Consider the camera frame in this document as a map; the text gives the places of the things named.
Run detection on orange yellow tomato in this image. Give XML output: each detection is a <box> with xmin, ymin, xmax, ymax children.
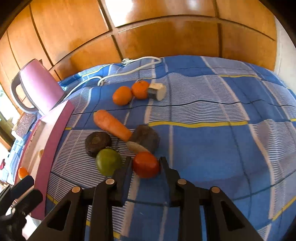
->
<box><xmin>18</xmin><ymin>167</ymin><xmax>29</xmax><ymax>180</ymax></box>

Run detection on green tomato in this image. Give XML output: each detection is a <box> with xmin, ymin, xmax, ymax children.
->
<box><xmin>96</xmin><ymin>148</ymin><xmax>122</xmax><ymax>177</ymax></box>

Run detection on red tomato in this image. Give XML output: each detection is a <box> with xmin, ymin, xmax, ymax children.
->
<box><xmin>132</xmin><ymin>152</ymin><xmax>160</xmax><ymax>179</ymax></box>

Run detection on dark round beetroot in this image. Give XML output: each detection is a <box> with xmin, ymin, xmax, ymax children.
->
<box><xmin>85</xmin><ymin>132</ymin><xmax>112</xmax><ymax>158</ymax></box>

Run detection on cut dark eggplant piece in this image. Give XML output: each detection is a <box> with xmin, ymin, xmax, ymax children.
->
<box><xmin>126</xmin><ymin>125</ymin><xmax>160</xmax><ymax>154</ymax></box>

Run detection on orange carrot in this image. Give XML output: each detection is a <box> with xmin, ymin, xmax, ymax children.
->
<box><xmin>93</xmin><ymin>109</ymin><xmax>132</xmax><ymax>142</ymax></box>

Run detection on orange mandarin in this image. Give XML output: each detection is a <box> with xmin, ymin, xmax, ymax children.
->
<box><xmin>131</xmin><ymin>80</ymin><xmax>149</xmax><ymax>100</ymax></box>
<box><xmin>112</xmin><ymin>86</ymin><xmax>133</xmax><ymax>106</ymax></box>

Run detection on white cut vegetable chunk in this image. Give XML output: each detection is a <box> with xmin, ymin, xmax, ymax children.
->
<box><xmin>147</xmin><ymin>83</ymin><xmax>167</xmax><ymax>101</ymax></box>

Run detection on yellowish round fruit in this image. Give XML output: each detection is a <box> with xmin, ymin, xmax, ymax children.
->
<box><xmin>39</xmin><ymin>149</ymin><xmax>44</xmax><ymax>159</ymax></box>

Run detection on pink white tray box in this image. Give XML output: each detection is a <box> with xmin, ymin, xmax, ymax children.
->
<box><xmin>19</xmin><ymin>100</ymin><xmax>74</xmax><ymax>220</ymax></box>

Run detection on patterned tissue box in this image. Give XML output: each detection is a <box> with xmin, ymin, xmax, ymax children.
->
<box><xmin>11</xmin><ymin>112</ymin><xmax>37</xmax><ymax>140</ymax></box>

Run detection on blue plaid bedsheet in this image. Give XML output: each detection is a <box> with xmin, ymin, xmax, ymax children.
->
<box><xmin>45</xmin><ymin>56</ymin><xmax>295</xmax><ymax>240</ymax></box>

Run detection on pink electric kettle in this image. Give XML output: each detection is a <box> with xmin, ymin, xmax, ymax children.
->
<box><xmin>11</xmin><ymin>59</ymin><xmax>66</xmax><ymax>115</ymax></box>

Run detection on wooden headboard panels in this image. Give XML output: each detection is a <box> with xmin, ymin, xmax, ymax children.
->
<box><xmin>0</xmin><ymin>0</ymin><xmax>278</xmax><ymax>114</ymax></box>

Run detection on white power cable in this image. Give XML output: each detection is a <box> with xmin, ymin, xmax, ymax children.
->
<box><xmin>66</xmin><ymin>56</ymin><xmax>163</xmax><ymax>98</ymax></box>

